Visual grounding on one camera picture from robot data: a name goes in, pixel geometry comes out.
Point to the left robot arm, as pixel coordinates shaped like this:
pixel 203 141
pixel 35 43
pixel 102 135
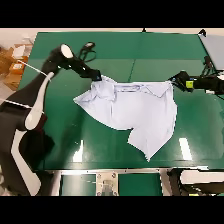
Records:
pixel 35 100

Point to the brown cardboard box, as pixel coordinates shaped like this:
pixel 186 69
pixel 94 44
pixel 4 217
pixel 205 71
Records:
pixel 15 68

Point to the silver frame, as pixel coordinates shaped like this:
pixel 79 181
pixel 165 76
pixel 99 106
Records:
pixel 106 181

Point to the white shirt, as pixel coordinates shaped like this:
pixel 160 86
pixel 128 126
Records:
pixel 140 110

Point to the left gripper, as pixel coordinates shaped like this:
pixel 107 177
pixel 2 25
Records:
pixel 93 74

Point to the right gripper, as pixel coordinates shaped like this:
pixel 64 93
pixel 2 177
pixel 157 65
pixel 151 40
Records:
pixel 183 81

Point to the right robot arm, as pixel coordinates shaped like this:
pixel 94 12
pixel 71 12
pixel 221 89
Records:
pixel 210 82

